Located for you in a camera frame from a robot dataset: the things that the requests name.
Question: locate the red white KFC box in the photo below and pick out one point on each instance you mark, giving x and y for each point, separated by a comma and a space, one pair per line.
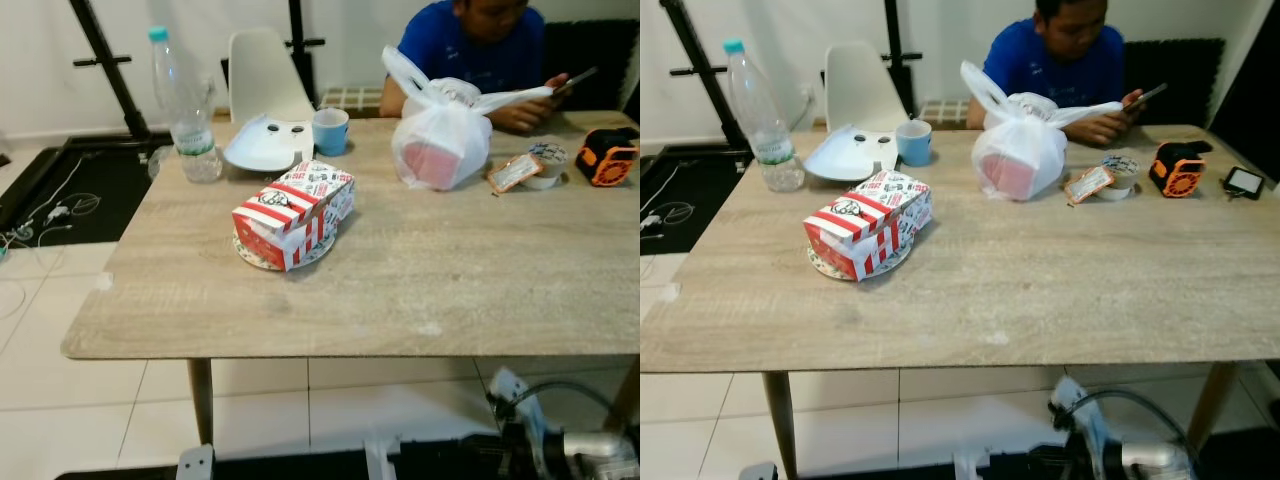
870, 220
295, 210

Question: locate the black floor mat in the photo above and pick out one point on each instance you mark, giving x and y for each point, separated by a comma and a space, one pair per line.
685, 200
90, 190

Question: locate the orange black portable device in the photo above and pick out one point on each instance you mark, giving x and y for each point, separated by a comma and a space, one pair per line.
608, 160
1178, 170

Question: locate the white printed small cup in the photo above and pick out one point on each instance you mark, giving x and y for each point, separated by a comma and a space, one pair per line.
1122, 174
550, 162

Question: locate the brown printed card packet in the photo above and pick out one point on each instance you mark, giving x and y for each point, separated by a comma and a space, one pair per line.
1090, 184
515, 172

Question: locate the clear teal-capped water bottle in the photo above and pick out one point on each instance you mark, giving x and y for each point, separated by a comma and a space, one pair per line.
762, 125
186, 110

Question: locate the black smartphone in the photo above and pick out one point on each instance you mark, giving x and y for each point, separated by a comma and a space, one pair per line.
1148, 96
580, 77

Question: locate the black metal exercise rack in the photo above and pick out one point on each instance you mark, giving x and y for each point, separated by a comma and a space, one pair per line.
698, 70
105, 65

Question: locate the round patterned plate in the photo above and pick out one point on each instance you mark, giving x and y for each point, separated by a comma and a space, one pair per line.
822, 266
247, 256

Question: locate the white plastic cover with holes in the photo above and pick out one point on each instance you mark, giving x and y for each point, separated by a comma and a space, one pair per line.
848, 158
262, 148

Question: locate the white knotted plastic bag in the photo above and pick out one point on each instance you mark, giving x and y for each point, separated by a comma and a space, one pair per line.
1020, 152
440, 140

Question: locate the white plastic chair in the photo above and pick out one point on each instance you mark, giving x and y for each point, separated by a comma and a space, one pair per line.
265, 80
860, 92

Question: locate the blue cup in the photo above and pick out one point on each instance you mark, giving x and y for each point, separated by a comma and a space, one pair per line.
913, 144
330, 132

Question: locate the black-framed flat device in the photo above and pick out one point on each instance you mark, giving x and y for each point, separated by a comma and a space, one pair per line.
1243, 182

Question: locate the black foam wall panel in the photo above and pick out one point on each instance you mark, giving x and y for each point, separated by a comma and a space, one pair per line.
1175, 85
590, 60

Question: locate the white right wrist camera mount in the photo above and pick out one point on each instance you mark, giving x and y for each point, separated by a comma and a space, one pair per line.
510, 395
1078, 405

